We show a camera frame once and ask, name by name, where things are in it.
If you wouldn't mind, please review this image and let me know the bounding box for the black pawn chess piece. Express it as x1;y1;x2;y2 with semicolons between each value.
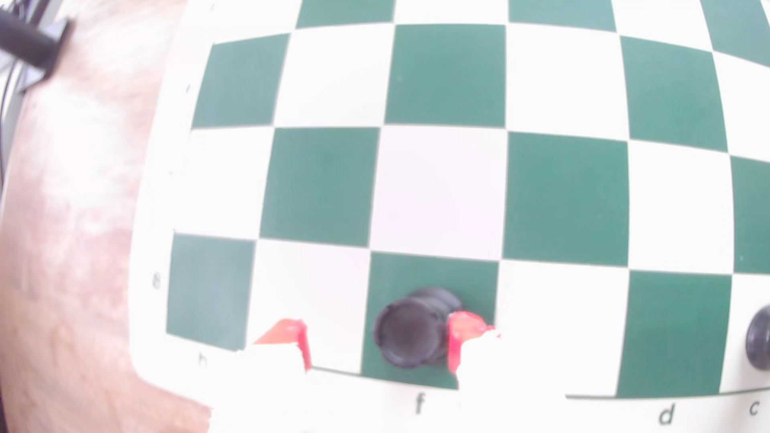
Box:
373;286;464;369

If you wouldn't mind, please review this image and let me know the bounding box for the black table clamp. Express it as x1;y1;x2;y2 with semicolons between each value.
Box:
0;8;77;94

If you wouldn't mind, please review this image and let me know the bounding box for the black rook chess piece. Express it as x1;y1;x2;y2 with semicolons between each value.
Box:
745;304;770;371

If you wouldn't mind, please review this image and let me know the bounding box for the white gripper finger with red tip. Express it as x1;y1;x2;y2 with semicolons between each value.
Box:
447;310;580;433
209;318;328;433

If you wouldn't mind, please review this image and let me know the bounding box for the green and cream chess mat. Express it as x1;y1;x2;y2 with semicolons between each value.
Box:
128;0;770;433

